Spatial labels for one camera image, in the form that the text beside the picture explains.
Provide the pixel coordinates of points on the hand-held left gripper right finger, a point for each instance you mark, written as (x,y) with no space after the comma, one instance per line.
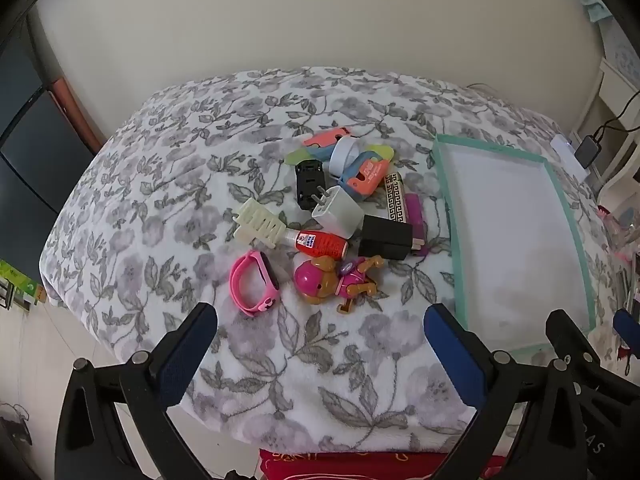
(455,355)

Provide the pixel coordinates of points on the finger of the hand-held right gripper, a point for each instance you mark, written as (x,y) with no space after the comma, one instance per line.
(575,335)
(629,327)

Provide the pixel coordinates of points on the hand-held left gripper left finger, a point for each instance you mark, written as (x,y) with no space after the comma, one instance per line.
(185,355)

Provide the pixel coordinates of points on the pink watch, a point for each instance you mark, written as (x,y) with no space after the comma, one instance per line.
(262,285)

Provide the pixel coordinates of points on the teal rimmed white box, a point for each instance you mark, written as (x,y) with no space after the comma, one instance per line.
(515,240)

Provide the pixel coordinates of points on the black adapter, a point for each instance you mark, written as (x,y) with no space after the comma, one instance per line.
(385,237)

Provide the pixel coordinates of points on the purple lighter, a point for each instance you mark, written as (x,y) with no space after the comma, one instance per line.
(415,215)

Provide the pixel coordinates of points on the pink puppy toy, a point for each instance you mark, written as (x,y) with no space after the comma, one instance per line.
(315,280)

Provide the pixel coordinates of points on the cream hair claw clip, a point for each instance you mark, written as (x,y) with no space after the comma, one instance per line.
(257,220)

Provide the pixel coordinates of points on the gold patterned lighter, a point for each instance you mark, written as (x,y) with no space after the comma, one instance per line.
(396,200)

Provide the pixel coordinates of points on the red bottle with white cap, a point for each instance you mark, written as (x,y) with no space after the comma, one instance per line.
(320,245)

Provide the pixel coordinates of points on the white charger plug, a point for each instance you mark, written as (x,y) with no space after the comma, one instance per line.
(340,212)

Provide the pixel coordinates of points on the blue orange tape dispenser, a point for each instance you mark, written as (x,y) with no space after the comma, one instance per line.
(362,175)

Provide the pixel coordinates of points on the black phone stand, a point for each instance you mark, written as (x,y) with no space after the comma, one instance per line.
(307,185)

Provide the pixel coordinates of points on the white tape roll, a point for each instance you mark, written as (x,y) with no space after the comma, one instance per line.
(344,155)

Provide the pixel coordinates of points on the toy knife small dark lettering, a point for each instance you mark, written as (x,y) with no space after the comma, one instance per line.
(325,140)

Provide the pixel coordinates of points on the pink plastic clutter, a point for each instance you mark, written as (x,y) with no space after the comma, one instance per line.
(620,232)

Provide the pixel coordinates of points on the red cloth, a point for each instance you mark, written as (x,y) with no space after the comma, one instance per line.
(380,467)

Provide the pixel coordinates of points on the grey floral blanket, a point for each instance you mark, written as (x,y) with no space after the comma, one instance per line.
(150,210)

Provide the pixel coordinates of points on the green box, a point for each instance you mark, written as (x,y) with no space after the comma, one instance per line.
(20,285)

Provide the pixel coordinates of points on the white power strip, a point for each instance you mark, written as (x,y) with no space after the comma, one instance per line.
(565,155)

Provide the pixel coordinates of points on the black charger brick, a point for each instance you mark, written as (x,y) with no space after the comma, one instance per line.
(589,151)

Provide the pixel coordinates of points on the white desk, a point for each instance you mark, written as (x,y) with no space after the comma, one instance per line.
(617,85)

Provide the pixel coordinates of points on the dark cabinet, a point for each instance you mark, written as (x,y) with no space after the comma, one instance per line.
(30,160)

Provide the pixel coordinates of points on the brown wooden board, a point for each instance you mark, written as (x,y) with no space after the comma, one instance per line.
(80,115)

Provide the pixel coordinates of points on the teal cloth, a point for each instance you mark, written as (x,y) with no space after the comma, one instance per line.
(595,7)

